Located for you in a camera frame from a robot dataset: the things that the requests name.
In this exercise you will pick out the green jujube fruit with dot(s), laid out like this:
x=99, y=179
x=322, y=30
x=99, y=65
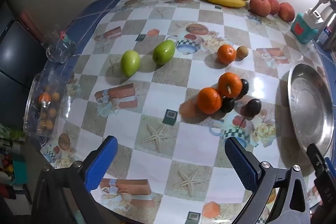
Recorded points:
x=164, y=51
x=130, y=62

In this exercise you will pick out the white plug adapter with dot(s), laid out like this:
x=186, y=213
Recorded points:
x=313, y=15

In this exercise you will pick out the stainless steel kettle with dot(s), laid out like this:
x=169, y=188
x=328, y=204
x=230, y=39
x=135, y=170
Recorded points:
x=328, y=19

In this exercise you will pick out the clear glass mug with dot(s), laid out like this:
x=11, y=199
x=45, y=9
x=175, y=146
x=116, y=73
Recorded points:
x=57, y=48

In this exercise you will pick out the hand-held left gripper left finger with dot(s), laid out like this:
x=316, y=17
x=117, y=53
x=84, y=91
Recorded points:
x=102, y=163

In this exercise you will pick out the pile of kumquats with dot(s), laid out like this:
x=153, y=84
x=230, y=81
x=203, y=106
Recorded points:
x=50, y=114

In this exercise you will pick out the dark cabinet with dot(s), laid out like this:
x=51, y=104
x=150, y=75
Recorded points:
x=15, y=56

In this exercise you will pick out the small boxed mandarin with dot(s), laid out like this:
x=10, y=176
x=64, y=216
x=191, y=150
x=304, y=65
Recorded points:
x=44, y=98

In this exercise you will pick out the teal storage box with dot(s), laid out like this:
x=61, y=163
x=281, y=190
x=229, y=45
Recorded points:
x=19, y=170

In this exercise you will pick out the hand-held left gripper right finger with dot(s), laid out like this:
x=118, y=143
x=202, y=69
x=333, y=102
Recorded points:
x=240, y=161

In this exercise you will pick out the orange mandarin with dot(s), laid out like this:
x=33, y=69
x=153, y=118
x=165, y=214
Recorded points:
x=226, y=54
x=209, y=100
x=230, y=84

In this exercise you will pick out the brown longan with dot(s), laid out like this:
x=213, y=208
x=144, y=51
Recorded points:
x=242, y=52

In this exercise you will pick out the round metal plate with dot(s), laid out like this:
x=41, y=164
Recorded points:
x=309, y=103

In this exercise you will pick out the dark purple plum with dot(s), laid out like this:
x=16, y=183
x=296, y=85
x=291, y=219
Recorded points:
x=245, y=86
x=227, y=104
x=251, y=107

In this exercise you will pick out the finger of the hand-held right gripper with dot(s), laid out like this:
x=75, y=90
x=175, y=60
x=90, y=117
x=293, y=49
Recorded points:
x=319, y=163

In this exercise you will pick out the checkered printed vinyl tablecloth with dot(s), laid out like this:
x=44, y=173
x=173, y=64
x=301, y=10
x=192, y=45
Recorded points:
x=162, y=87

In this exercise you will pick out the red peach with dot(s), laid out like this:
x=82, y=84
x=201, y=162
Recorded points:
x=260, y=5
x=286, y=11
x=274, y=2

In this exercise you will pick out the reddish brown bar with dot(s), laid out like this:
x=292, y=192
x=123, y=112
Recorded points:
x=30, y=23

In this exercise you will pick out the clear plastic box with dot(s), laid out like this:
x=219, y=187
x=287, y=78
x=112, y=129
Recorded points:
x=34, y=98

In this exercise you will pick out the teal power socket cube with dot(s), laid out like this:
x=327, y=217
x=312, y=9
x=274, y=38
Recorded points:
x=302, y=30

